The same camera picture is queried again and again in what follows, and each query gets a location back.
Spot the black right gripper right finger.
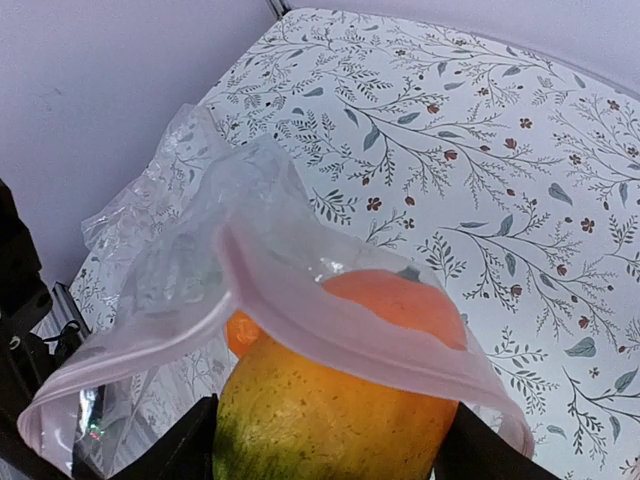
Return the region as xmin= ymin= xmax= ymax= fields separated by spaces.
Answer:
xmin=434 ymin=403 xmax=559 ymax=480

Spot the orange toy fruit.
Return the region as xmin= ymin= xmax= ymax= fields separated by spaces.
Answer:
xmin=224 ymin=267 xmax=469 ymax=359

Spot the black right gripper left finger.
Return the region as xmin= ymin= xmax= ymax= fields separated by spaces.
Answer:
xmin=113 ymin=394 xmax=218 ymax=480

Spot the green yellow toy mango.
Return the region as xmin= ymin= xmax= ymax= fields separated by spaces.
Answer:
xmin=213 ymin=335 xmax=458 ymax=479

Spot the floral patterned table mat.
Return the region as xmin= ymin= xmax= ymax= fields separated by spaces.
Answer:
xmin=200 ymin=8 xmax=639 ymax=479

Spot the clear zip top bag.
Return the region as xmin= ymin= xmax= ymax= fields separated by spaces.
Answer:
xmin=17 ymin=105 xmax=534 ymax=473

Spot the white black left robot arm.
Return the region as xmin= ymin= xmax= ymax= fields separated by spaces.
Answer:
xmin=1 ymin=184 xmax=68 ymax=479

